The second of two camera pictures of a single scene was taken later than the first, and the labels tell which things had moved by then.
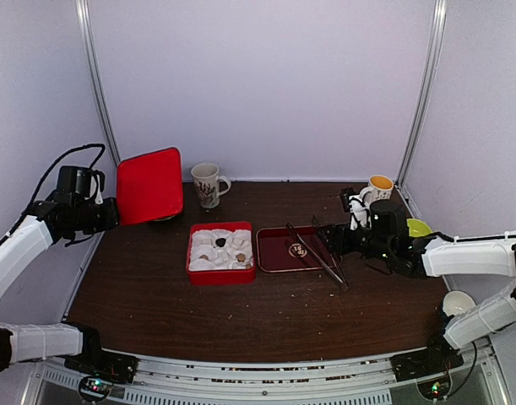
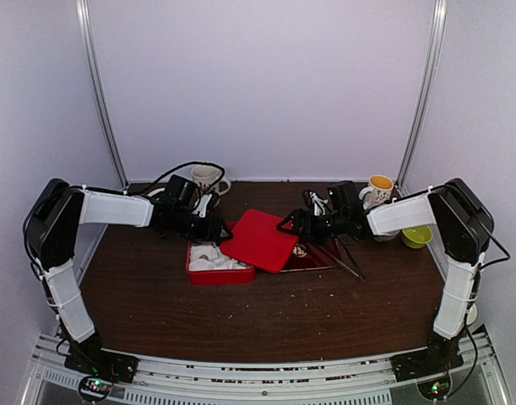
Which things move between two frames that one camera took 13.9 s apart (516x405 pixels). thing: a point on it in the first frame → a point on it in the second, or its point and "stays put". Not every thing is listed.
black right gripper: (335, 231) → (309, 229)
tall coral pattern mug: (207, 180) stays put
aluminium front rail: (356, 381) stays put
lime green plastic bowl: (417, 228) stays put
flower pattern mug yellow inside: (380, 188) stays put
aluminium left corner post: (82, 14) stays put
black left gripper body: (89, 221) → (192, 230)
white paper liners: (236, 253) stays put
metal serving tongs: (344, 281) → (360, 274)
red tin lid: (150, 186) → (256, 239)
